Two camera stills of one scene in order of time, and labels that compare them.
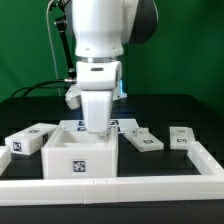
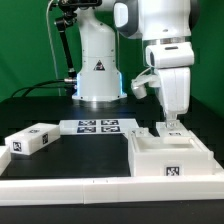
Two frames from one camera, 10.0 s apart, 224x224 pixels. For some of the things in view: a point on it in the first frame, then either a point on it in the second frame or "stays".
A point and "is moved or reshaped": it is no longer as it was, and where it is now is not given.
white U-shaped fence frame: (208, 184) stays
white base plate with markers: (114, 125) stays
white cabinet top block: (31, 140) stays
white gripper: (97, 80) → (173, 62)
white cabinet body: (78, 155) → (152, 156)
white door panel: (180, 137) is moved or reshaped
